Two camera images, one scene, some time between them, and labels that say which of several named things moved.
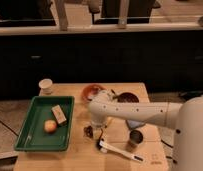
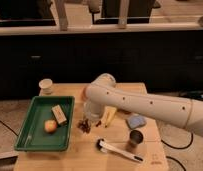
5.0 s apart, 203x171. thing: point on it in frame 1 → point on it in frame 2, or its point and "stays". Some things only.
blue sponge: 133,124 stays
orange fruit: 50,125 stays
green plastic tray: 47,124 stays
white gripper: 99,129 → 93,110
